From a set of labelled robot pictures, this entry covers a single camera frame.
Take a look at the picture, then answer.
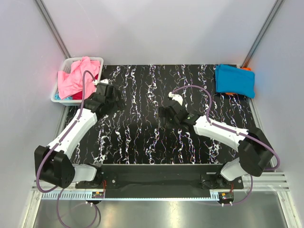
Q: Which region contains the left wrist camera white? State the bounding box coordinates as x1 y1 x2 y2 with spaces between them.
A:
93 79 109 86

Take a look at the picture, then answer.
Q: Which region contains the purple cable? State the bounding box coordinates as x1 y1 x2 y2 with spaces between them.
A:
35 70 102 228
172 85 282 207

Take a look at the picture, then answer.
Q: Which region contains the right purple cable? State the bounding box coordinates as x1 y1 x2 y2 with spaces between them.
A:
172 85 282 207

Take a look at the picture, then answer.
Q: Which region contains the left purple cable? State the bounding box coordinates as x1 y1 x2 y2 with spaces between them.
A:
35 70 102 228

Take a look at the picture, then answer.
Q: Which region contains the aluminium frame rail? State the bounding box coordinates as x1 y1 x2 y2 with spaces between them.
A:
41 172 289 203

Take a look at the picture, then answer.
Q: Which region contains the red t-shirt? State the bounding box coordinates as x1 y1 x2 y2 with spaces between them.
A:
72 73 99 102

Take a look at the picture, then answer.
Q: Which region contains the light blue garment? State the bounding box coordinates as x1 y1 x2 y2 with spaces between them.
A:
55 93 73 101

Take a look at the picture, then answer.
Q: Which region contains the left aluminium corner post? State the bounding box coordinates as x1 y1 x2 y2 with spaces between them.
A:
34 0 71 59

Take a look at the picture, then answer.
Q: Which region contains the black marble pattern mat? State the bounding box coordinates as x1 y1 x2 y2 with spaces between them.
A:
71 64 256 164

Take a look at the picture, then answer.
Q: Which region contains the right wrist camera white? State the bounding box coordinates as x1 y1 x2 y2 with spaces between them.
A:
168 92 183 105

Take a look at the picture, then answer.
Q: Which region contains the pink t-shirt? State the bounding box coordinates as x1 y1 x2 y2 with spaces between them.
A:
57 57 101 100

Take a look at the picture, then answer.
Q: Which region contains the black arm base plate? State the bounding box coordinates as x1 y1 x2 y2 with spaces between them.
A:
75 163 244 198

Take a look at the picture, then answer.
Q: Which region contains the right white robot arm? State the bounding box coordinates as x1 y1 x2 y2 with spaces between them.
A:
158 100 273 189

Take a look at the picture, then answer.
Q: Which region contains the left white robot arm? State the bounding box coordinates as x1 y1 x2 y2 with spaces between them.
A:
34 83 124 192

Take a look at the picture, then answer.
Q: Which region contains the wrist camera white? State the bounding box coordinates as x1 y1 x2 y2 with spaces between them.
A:
93 79 109 86
168 92 183 105

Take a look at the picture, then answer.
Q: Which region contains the white plastic laundry basket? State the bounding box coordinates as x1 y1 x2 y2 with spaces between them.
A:
51 57 104 106

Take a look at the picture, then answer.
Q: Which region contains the folded orange t-shirt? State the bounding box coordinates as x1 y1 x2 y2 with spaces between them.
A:
225 67 252 95

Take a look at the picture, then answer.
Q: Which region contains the folded blue t-shirt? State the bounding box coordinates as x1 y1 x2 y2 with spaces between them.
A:
215 64 255 98

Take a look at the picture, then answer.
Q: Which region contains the aluminium corner post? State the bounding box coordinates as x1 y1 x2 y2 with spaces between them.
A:
241 0 285 67
34 0 71 59

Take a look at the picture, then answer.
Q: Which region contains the right aluminium corner post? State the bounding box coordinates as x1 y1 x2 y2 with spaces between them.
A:
241 0 285 67

